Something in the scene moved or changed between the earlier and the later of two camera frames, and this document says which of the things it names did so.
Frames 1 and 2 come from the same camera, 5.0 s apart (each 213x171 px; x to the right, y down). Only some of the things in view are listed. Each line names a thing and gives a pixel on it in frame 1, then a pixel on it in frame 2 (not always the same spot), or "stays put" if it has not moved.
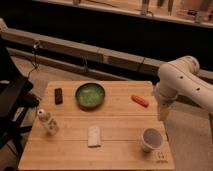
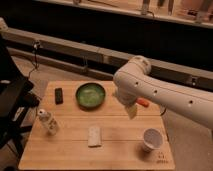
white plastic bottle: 48,122 stays put
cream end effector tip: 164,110 to 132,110
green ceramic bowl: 89,96 stays put
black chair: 16,101 stays put
